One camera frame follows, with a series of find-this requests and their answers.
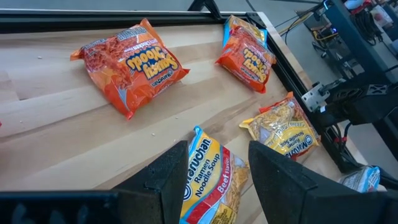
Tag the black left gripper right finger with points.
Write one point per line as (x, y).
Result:
(280, 193)

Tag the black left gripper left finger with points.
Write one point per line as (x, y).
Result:
(164, 186)

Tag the blue beef ramen pack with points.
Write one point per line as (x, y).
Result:
(211, 177)
(360, 180)
(241, 25)

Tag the yellow creamy chicken ramen pack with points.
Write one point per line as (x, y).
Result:
(280, 127)

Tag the red Saucy Noodles pack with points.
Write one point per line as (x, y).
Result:
(245, 62)
(284, 97)
(130, 68)

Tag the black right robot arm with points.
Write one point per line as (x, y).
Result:
(357, 102)

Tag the black aluminium table frame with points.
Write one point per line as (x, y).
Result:
(93, 21)

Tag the black frame camera post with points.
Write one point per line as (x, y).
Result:
(215, 10)

